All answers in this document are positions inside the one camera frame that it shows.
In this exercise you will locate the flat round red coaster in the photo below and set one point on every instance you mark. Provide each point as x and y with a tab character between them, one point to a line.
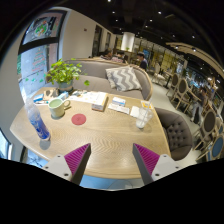
78	119

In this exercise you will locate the white open booklet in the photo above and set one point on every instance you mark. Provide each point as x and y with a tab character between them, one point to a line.
81	96

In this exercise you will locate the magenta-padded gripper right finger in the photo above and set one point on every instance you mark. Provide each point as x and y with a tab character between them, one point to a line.
146	157

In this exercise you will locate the person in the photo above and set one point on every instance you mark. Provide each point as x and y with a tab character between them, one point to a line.
142	61
106	54

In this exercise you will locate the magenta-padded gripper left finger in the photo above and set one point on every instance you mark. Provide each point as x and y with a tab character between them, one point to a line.
78	158

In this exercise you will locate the white box with orange edge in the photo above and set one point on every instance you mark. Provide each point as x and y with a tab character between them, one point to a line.
100	101

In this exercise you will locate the clear plastic cup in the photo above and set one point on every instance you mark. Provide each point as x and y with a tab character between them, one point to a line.
142	120

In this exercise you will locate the group of ceiling lights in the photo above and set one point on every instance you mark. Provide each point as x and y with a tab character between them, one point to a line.
159	12

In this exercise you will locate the brown patterned card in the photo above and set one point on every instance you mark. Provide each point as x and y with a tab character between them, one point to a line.
50	94

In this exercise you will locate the grey tufted chair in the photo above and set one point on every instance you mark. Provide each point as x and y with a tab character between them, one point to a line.
176	133

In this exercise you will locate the white napkin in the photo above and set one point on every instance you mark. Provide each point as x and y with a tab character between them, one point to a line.
135	112

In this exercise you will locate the pale green mug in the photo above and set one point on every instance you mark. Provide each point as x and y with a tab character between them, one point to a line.
56	108

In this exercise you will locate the white printed paper sheet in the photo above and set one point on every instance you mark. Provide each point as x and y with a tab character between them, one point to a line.
118	108

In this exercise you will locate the clear bottle with blue label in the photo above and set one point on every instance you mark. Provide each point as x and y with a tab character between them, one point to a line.
38	125

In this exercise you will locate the group of wooden chairs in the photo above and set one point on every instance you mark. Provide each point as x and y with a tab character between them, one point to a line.
209	123

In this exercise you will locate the yellow card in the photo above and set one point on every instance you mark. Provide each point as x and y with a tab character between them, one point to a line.
146	104

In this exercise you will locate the blue white carton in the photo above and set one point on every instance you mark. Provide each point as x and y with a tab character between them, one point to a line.
38	98

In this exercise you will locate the round-print window poster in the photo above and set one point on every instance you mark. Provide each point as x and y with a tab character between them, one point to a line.
43	28

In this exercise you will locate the small blue white box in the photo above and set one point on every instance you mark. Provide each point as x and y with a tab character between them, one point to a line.
119	101

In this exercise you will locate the grey white chevron pillow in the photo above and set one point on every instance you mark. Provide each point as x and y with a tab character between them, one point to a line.
123	79

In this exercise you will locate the potted green plant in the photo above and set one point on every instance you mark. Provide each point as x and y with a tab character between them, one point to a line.
63	73

